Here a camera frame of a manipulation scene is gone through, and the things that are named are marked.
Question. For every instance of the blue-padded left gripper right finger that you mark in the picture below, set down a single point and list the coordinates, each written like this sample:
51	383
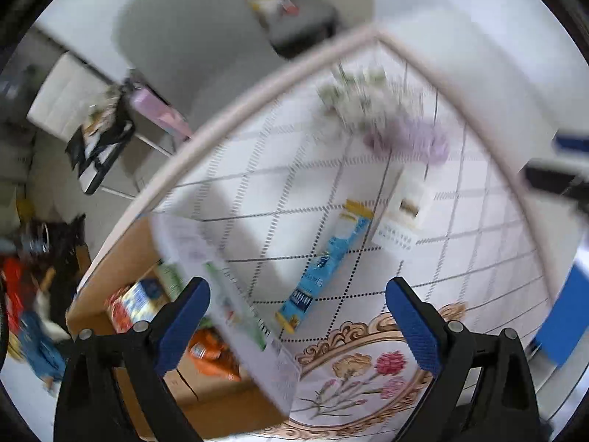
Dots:
444	349

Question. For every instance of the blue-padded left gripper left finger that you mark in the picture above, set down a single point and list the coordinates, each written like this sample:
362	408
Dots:
151	349

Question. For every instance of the blue yellow tissue pack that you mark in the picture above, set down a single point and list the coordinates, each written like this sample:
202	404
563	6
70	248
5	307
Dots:
143	300

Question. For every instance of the orange snack packet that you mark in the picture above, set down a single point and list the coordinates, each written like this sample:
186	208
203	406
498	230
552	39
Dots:
212	357

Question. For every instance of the green wipes pack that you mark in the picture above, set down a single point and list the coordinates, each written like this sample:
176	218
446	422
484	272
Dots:
170	279

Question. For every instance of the white cigarette carton box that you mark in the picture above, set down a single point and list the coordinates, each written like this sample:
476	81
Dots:
406	201

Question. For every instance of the purple plush toy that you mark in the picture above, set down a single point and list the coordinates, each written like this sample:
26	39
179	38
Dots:
415	138

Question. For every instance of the blue tube packet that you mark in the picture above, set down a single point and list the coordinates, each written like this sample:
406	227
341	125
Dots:
353	221

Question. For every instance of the red snack packet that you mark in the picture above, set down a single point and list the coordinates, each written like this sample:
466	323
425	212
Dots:
121	307

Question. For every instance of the open cardboard box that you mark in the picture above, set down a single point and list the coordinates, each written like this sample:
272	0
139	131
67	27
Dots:
97	401

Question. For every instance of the pile of colourful clothes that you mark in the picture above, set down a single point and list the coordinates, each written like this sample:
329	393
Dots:
33	335

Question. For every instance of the patterned table mat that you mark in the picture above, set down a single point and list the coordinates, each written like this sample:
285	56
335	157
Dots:
268	198

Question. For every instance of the pink suitcase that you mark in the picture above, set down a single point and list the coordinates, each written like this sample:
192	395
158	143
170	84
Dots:
151	107

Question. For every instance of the white padded chair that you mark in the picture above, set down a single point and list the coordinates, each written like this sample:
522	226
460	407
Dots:
94	118

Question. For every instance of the rear grey chair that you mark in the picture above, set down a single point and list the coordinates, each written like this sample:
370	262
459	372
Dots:
294	26

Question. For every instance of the grey chair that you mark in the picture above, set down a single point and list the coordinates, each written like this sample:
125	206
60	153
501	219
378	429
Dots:
198	55
294	26

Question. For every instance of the front grey chair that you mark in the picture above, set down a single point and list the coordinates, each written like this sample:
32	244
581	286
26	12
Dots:
198	55

